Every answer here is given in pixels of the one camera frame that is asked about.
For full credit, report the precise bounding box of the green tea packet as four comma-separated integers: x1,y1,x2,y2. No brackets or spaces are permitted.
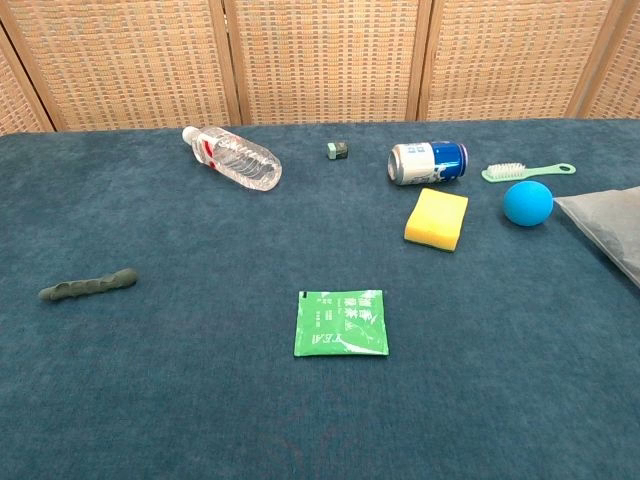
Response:
292,288,390,359

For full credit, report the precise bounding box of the clear plastic water bottle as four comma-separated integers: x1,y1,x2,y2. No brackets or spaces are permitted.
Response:
181,125,284,193

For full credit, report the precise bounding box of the yellow sponge block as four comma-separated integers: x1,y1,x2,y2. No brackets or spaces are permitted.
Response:
403,187,470,254

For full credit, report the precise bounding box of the blue and white drink can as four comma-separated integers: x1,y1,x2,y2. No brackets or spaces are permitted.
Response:
387,141,470,188

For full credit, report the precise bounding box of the woven bamboo folding screen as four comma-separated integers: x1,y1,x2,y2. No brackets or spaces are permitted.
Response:
0,0,640,134

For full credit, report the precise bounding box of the blue carpet table cover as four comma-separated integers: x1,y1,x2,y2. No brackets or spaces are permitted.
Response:
0,117,640,480

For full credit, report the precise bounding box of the blue foam ball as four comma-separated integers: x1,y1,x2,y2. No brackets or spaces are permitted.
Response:
502,180,555,228

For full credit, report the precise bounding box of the light green plastic brush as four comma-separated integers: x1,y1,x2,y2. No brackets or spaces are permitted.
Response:
481,161,577,185

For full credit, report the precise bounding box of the grey powder bag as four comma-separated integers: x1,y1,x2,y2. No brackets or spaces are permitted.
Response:
552,185,640,290

